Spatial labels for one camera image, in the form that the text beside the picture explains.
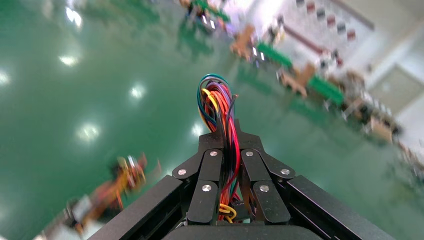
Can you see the green workbench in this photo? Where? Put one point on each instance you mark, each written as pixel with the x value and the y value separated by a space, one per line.
pixel 275 54
pixel 326 90
pixel 212 10

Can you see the brown cardboard stack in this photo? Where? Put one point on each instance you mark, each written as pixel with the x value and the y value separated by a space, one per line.
pixel 243 43
pixel 298 79

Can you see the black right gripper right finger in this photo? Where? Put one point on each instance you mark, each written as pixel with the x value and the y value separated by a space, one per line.
pixel 258 172

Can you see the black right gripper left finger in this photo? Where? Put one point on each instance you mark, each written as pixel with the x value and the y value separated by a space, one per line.
pixel 207 172

